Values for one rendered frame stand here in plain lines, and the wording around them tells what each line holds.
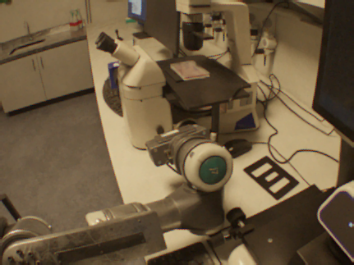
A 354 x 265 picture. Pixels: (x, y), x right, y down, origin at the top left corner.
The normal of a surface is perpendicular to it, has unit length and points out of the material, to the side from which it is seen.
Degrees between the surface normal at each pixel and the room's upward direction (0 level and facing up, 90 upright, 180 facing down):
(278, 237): 0
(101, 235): 51
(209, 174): 66
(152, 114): 90
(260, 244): 0
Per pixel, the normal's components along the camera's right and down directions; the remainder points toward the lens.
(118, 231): 0.44, -0.16
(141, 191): -0.04, -0.81
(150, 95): 0.35, 0.54
